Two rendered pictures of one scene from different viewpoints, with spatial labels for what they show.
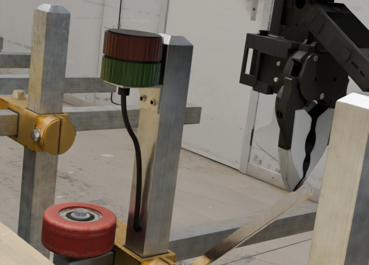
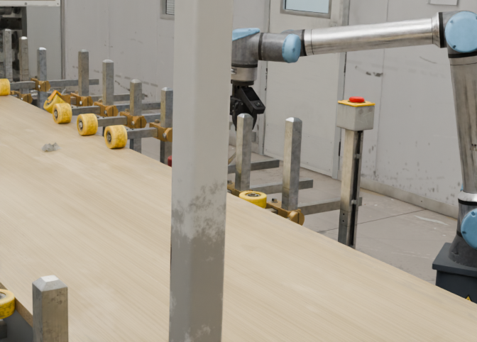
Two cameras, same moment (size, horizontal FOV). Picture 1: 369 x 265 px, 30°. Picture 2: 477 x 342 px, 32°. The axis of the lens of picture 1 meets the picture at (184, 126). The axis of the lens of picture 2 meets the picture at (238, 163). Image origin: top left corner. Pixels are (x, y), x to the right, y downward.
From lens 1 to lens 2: 2.10 m
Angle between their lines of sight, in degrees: 7
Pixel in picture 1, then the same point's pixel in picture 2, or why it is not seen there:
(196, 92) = (294, 114)
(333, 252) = (239, 154)
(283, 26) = (235, 94)
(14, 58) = (152, 104)
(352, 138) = (240, 125)
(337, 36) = (245, 97)
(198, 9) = not seen: hidden behind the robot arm
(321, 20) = (242, 93)
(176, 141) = not seen: hidden behind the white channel
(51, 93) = (168, 120)
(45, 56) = (165, 106)
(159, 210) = not seen: hidden behind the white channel
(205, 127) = (303, 143)
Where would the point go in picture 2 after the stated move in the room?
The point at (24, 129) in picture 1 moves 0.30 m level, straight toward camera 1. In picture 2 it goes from (160, 133) to (160, 152)
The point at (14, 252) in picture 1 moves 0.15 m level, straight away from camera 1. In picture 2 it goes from (160, 165) to (159, 155)
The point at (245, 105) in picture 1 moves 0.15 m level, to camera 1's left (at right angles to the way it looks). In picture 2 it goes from (333, 123) to (313, 122)
